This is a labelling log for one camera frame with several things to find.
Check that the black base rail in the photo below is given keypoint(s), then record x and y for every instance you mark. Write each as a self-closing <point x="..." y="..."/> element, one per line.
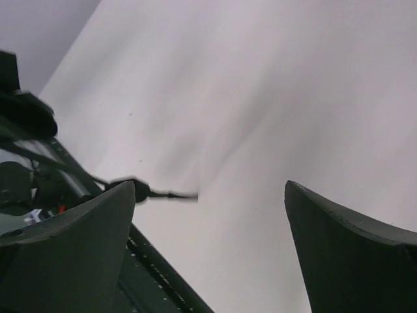
<point x="148" y="283"/>

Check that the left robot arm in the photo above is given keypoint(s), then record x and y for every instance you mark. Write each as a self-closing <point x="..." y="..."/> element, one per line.
<point x="39" y="179"/>

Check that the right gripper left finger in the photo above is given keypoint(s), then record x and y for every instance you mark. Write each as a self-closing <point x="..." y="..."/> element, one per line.
<point x="71" y="262"/>

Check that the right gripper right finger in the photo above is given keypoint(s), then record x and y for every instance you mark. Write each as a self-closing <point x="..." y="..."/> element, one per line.
<point x="350" y="262"/>

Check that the black folding umbrella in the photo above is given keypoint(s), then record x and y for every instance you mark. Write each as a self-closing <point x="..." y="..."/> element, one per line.
<point x="143" y="191"/>

